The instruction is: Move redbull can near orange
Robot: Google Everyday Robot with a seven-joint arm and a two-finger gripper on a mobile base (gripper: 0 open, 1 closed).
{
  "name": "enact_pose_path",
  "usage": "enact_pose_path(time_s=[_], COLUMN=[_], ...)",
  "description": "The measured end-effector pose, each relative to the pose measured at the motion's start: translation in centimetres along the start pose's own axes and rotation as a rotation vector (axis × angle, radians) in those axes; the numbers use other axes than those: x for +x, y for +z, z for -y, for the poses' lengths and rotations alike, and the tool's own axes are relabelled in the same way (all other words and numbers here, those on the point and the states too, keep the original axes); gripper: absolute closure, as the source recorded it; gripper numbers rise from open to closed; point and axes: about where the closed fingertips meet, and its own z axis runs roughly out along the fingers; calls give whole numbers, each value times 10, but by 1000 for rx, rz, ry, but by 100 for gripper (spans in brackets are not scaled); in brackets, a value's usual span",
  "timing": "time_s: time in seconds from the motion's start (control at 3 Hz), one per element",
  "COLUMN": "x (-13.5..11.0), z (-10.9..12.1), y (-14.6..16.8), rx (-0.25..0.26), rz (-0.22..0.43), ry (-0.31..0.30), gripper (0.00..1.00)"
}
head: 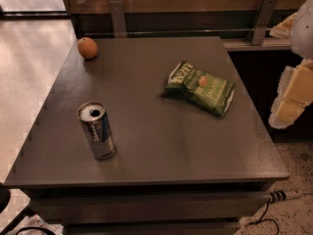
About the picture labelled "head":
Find left metal bracket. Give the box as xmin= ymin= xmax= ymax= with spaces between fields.
xmin=110 ymin=0 xmax=127 ymax=38

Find green chips bag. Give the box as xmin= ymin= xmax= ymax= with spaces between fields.
xmin=165 ymin=61 xmax=236 ymax=117

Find black cable with plug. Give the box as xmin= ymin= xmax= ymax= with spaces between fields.
xmin=247 ymin=189 xmax=313 ymax=235

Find metal bracket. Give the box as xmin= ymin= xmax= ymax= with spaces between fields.
xmin=249 ymin=0 xmax=278 ymax=46
xmin=110 ymin=0 xmax=127 ymax=38

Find silver blue redbull can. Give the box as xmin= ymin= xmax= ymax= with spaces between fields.
xmin=77 ymin=101 xmax=115 ymax=160

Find right metal bracket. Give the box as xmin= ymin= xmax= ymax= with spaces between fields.
xmin=249 ymin=0 xmax=278 ymax=46

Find black chair base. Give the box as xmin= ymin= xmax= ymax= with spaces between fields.
xmin=0 ymin=182 xmax=57 ymax=235

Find orange fruit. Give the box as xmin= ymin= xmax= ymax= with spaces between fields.
xmin=77 ymin=37 xmax=98 ymax=59

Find grey table drawer unit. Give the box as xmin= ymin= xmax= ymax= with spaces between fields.
xmin=6 ymin=37 xmax=289 ymax=235

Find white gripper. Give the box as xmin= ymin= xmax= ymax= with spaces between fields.
xmin=268 ymin=0 xmax=313 ymax=129

